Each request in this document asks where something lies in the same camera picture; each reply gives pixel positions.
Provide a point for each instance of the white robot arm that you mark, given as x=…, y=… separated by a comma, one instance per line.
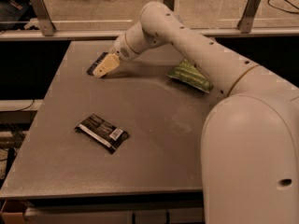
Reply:
x=250, y=139

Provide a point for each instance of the black snack bar wrapper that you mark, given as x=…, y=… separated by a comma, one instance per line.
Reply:
x=103, y=132

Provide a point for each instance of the green chip bag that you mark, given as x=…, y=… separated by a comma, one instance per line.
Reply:
x=187, y=73

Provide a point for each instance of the cardboard box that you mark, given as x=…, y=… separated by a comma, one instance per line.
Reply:
x=12, y=212

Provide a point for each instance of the glass barrier panel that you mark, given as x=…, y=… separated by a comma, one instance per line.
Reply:
x=198, y=14

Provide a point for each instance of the dark blue rxbar wrapper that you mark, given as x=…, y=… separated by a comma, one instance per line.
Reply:
x=96, y=64

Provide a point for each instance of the left metal glass bracket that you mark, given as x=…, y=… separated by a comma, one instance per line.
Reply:
x=45, y=24

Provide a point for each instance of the right metal glass bracket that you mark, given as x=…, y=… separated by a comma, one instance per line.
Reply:
x=247, y=19

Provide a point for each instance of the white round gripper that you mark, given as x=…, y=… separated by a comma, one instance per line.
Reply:
x=121, y=51

